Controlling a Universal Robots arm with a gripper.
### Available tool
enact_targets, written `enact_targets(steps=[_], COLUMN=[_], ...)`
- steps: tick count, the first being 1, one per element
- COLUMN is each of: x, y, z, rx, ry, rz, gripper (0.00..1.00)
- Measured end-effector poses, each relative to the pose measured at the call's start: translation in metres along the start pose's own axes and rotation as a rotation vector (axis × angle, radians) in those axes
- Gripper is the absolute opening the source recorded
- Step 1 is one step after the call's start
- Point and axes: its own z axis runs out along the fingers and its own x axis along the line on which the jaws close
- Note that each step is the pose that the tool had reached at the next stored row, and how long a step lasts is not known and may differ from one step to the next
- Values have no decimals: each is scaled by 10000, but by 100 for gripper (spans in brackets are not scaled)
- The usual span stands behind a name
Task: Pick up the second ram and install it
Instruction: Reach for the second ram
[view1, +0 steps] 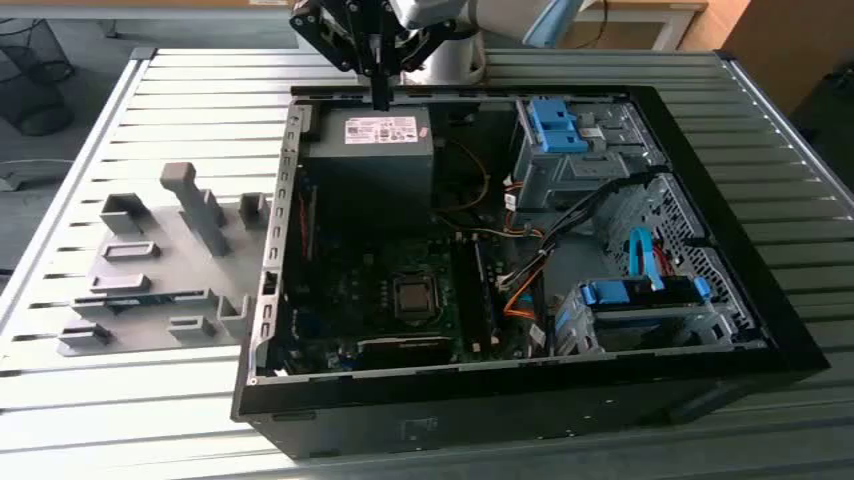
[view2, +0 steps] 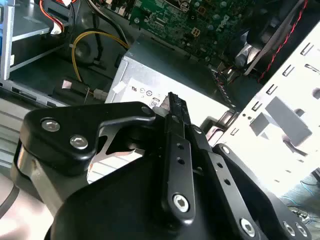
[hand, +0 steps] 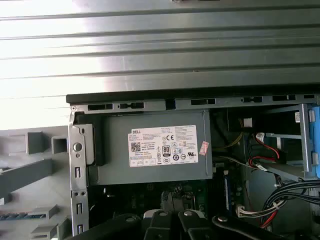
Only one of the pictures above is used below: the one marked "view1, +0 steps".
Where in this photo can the blue RAM stick white label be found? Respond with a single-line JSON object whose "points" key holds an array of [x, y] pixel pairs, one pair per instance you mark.
{"points": [[141, 300]]}

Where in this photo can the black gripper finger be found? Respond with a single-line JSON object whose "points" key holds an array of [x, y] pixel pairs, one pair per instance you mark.
{"points": [[417, 50], [334, 47]]}

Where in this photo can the black RAM slot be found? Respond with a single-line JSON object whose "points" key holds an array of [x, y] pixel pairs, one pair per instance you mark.
{"points": [[467, 290]]}

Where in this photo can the silver CPU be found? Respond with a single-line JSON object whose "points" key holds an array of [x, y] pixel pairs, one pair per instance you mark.
{"points": [[414, 296]]}

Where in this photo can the brown wooden cabinet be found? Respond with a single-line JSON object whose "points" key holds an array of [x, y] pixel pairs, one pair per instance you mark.
{"points": [[788, 45]]}

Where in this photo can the grey metal drive cage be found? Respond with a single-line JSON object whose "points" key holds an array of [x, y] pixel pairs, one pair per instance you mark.
{"points": [[574, 175]]}

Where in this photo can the grey plastic parts rack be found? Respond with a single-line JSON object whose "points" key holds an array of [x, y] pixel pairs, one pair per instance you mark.
{"points": [[167, 270]]}

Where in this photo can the grey power supply unit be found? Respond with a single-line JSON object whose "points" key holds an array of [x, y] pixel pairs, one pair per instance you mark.
{"points": [[374, 170]]}

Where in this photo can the CPU socket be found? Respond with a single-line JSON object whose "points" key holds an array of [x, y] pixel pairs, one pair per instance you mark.
{"points": [[414, 275]]}

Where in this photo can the grey metal disk bay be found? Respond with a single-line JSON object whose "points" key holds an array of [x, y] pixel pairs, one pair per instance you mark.
{"points": [[668, 312]]}

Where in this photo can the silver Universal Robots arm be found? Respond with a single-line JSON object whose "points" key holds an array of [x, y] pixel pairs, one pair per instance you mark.
{"points": [[461, 60]]}

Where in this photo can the black open PC case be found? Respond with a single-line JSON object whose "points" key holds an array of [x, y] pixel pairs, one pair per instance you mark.
{"points": [[467, 415]]}

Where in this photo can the green motherboard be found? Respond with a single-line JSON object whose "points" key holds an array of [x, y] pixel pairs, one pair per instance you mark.
{"points": [[347, 300]]}

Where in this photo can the hard disk in blue carrier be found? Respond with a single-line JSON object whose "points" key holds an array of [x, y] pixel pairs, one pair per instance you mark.
{"points": [[608, 292]]}

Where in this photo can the black graphics card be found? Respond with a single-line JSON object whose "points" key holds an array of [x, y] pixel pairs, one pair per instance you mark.
{"points": [[407, 350]]}

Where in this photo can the wooden desk white frame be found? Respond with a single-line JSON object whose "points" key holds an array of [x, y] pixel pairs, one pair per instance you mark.
{"points": [[167, 12], [668, 7]]}

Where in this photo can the blue drive bay latch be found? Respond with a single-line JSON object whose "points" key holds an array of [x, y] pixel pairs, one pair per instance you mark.
{"points": [[557, 140]]}

